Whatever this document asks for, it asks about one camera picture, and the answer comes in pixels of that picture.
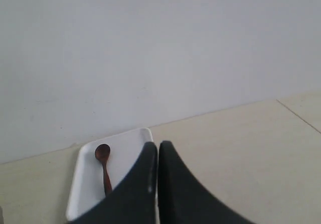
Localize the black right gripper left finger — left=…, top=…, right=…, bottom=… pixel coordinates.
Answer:
left=70, top=142, right=158, bottom=223

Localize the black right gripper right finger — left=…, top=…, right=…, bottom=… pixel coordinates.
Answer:
left=158, top=141, right=252, bottom=223

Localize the dark wooden spoon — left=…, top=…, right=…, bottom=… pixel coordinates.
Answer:
left=95, top=144, right=112, bottom=196

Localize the white plastic tray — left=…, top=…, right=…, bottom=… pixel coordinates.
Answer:
left=66, top=128, right=153, bottom=221

